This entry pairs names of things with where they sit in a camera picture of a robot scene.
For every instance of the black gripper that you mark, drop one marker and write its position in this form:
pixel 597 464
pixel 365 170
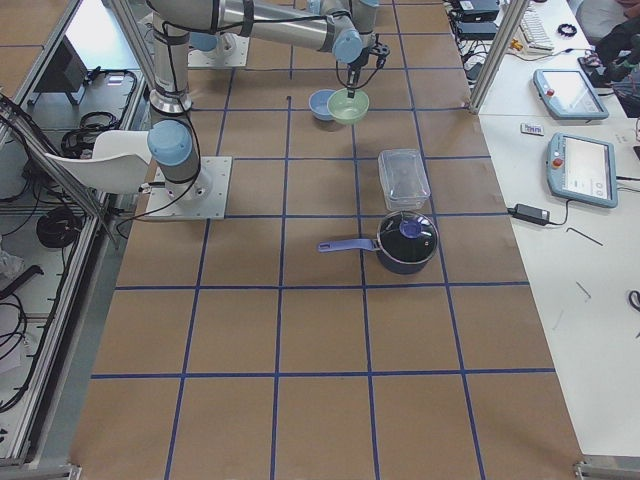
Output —
pixel 357 64

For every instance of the green bowl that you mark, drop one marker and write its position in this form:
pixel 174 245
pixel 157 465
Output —
pixel 348 111

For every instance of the blue bowl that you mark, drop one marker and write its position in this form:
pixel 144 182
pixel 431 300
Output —
pixel 318 104

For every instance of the clear plastic food container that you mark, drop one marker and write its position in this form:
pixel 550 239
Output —
pixel 403 179

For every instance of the black power brick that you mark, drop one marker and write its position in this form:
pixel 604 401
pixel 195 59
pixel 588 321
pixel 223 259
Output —
pixel 476 31

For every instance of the blue pot with glass lid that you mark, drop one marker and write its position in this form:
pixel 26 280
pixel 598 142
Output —
pixel 405 242

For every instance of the small printed card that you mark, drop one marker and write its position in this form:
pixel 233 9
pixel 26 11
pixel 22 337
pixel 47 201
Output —
pixel 531 129

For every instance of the white keyboard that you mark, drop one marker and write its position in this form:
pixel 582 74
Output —
pixel 534 34

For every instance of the far teach pendant tablet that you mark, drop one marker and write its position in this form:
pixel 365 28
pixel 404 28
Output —
pixel 568 95

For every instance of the teach pendant tablet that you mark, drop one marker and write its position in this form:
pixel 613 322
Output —
pixel 582 169
pixel 568 95

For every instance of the black power adapter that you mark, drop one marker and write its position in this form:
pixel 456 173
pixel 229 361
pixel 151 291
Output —
pixel 529 214

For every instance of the near teach pendant tablet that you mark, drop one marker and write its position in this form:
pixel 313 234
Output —
pixel 582 169

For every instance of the white plastic chair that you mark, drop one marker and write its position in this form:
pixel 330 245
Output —
pixel 118 165

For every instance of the black allen key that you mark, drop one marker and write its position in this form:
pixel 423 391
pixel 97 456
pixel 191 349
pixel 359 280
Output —
pixel 584 235

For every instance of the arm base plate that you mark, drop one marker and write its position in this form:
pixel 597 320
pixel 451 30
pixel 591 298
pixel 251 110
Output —
pixel 206 199
pixel 198 60

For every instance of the aluminium frame post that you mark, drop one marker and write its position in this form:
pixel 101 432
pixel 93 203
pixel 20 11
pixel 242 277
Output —
pixel 507 28

